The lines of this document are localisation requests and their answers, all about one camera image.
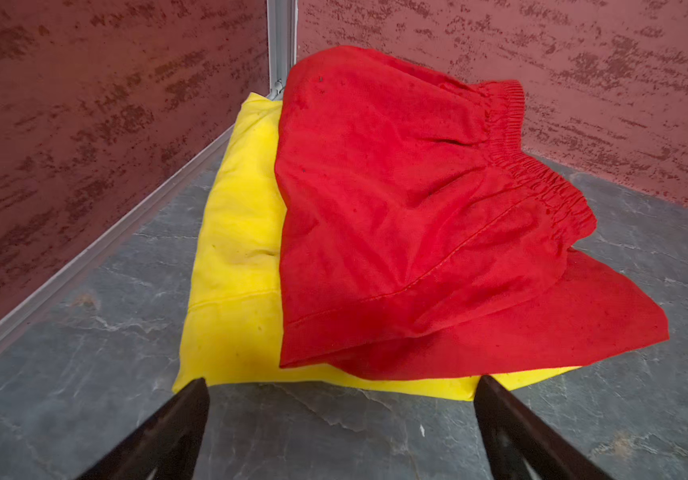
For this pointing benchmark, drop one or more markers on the left corner aluminium post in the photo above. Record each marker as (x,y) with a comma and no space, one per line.
(282,31)

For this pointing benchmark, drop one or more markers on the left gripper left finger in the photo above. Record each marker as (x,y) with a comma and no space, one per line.
(166,445)

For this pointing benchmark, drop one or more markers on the yellow shorts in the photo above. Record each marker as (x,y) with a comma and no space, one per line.
(233,329)

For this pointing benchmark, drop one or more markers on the red shorts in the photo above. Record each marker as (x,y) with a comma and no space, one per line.
(421,242)

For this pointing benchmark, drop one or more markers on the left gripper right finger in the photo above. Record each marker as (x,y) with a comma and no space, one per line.
(520,445)

